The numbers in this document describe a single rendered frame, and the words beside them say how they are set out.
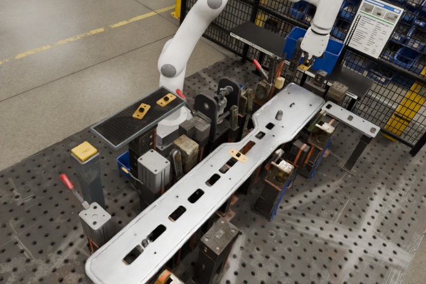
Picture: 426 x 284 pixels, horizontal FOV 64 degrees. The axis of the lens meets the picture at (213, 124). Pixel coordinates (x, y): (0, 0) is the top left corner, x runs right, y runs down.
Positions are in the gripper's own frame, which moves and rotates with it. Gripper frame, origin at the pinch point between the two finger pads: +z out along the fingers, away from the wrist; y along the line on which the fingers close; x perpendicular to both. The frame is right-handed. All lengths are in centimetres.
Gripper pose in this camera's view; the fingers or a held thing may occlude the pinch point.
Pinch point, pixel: (307, 60)
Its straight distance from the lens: 161.3
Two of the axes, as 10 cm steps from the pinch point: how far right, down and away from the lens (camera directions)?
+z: -1.3, 7.1, 6.9
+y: 7.7, 5.1, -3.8
